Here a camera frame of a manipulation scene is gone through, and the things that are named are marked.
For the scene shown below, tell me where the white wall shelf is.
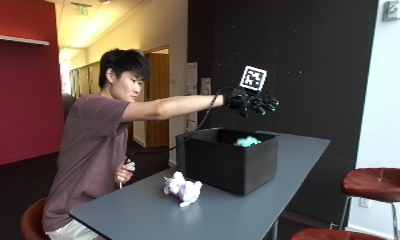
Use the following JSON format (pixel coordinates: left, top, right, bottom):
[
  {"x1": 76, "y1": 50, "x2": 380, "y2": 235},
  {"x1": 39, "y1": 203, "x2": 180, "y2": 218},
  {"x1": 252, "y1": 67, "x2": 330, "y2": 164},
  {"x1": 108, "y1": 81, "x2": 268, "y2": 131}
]
[{"x1": 0, "y1": 32, "x2": 51, "y2": 47}]

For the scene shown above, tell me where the grey wall sign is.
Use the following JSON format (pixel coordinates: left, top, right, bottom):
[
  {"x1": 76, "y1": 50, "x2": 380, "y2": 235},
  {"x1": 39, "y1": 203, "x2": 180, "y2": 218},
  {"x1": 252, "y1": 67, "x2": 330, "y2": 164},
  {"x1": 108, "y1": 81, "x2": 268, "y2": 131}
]
[{"x1": 381, "y1": 0, "x2": 400, "y2": 22}]

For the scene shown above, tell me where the the person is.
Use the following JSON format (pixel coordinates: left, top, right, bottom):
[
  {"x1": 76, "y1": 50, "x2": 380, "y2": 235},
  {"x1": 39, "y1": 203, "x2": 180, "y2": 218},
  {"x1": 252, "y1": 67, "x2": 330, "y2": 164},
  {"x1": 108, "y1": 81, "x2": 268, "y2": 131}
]
[{"x1": 41, "y1": 48, "x2": 226, "y2": 240}]

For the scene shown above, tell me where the black storage box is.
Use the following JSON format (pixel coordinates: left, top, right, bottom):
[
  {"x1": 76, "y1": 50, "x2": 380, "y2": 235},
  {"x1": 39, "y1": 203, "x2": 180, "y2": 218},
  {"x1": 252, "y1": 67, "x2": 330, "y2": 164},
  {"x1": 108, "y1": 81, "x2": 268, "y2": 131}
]
[{"x1": 174, "y1": 127, "x2": 280, "y2": 196}]

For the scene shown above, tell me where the white and pink soft toy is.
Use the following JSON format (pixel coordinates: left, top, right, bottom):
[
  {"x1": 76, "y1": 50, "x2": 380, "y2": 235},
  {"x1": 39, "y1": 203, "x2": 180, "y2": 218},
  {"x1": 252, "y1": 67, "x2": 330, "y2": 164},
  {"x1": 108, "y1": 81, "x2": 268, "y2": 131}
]
[{"x1": 163, "y1": 171, "x2": 204, "y2": 208}]

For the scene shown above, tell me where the wooden door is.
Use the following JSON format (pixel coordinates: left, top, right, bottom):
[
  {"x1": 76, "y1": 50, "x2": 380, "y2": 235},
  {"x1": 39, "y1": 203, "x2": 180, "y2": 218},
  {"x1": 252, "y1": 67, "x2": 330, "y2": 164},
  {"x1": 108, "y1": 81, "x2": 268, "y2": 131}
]
[{"x1": 144, "y1": 53, "x2": 170, "y2": 149}]

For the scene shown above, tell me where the white paper notice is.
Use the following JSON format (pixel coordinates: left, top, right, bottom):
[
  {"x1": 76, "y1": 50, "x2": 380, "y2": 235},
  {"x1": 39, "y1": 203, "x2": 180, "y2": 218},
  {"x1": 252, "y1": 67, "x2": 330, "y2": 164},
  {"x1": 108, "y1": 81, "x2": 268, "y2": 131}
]
[
  {"x1": 185, "y1": 61, "x2": 198, "y2": 96},
  {"x1": 200, "y1": 77, "x2": 212, "y2": 96}
]

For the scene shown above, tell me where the exit ceiling sign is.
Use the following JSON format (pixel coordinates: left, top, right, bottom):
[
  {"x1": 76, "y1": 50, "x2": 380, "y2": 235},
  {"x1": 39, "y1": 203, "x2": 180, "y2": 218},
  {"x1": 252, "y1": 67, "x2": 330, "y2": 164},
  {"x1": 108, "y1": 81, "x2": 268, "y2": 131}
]
[{"x1": 71, "y1": 2, "x2": 93, "y2": 17}]

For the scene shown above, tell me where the teal soft toy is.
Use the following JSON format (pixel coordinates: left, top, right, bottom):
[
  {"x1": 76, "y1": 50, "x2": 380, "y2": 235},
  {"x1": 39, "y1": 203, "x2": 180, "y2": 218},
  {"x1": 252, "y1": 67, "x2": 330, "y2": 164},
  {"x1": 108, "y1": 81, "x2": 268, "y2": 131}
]
[{"x1": 233, "y1": 135, "x2": 262, "y2": 148}]

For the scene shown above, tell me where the white marker cube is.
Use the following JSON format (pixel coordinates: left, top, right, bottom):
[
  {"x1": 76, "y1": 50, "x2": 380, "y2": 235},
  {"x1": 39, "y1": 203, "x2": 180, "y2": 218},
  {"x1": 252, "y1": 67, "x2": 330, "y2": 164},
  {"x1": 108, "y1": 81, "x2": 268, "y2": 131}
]
[{"x1": 238, "y1": 65, "x2": 269, "y2": 92}]

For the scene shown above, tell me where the black cable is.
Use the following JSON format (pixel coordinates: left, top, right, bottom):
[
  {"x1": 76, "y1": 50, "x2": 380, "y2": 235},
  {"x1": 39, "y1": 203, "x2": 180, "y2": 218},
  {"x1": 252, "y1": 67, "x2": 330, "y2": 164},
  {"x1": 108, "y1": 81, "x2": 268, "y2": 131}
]
[{"x1": 117, "y1": 87, "x2": 228, "y2": 190}]

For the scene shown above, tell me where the red bar stool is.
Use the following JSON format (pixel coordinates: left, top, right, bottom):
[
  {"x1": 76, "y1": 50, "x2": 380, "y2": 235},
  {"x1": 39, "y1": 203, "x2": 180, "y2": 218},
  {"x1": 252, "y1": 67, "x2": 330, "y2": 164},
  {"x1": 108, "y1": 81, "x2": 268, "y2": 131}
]
[
  {"x1": 340, "y1": 167, "x2": 400, "y2": 240},
  {"x1": 20, "y1": 197, "x2": 51, "y2": 240},
  {"x1": 289, "y1": 228, "x2": 387, "y2": 240}
]

